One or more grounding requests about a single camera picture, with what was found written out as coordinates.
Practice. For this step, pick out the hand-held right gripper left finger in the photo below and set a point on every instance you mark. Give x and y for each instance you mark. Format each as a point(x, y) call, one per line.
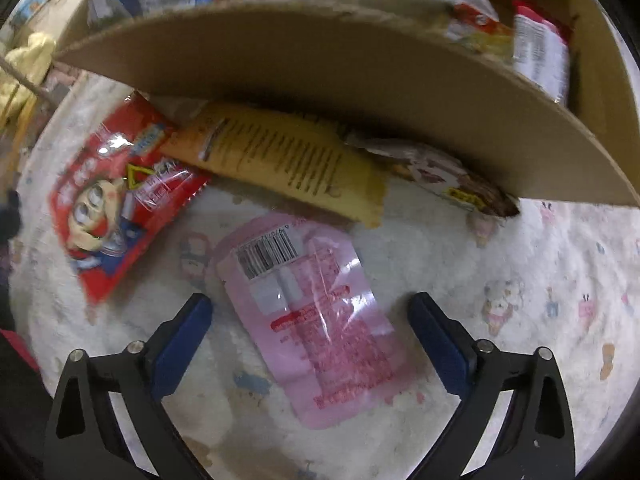
point(180, 347)

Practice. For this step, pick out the plain yellow snack packet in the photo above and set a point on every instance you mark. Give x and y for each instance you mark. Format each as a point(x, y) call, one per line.
point(285, 165)

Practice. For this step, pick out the red cartoon face snack packet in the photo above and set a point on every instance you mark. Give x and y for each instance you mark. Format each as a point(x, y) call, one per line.
point(115, 200)

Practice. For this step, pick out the yellow cloth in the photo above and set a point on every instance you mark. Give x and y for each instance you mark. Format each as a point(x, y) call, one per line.
point(30, 55)

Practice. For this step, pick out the pink snack packet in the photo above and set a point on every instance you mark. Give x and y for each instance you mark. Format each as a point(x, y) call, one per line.
point(320, 320)

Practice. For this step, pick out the brown snack packet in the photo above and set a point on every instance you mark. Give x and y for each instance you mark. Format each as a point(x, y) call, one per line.
point(450, 180)

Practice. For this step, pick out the red label snack packet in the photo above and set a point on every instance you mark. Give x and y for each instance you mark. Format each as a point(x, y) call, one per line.
point(540, 50)

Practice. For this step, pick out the printed blanket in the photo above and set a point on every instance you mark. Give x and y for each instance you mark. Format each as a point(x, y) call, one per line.
point(450, 270)

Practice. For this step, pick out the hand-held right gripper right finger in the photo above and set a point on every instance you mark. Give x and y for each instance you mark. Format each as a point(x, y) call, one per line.
point(440, 347)

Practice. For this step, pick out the cardboard box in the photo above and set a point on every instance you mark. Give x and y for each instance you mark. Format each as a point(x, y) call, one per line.
point(325, 75)

